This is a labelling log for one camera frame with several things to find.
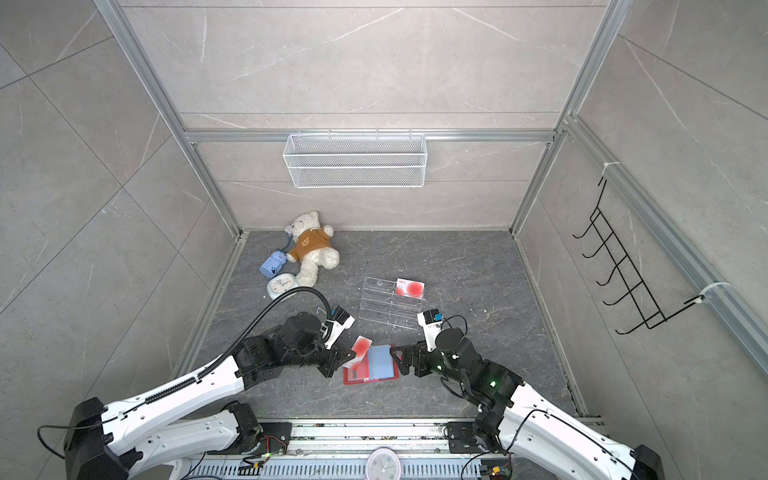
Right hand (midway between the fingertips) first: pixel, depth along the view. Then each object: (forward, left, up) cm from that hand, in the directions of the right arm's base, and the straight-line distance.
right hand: (404, 346), depth 74 cm
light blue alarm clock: (+28, +41, -11) cm, 51 cm away
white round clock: (-23, +6, -12) cm, 27 cm away
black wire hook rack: (+3, -51, +17) cm, 54 cm away
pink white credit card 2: (+21, -3, -6) cm, 22 cm away
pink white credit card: (0, +11, +1) cm, 11 cm away
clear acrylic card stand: (+21, +7, -13) cm, 25 cm away
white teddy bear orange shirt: (+40, +31, -6) cm, 50 cm away
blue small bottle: (+35, +45, -9) cm, 58 cm away
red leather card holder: (+1, +7, -14) cm, 16 cm away
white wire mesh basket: (+59, +14, +16) cm, 63 cm away
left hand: (-1, +12, +1) cm, 12 cm away
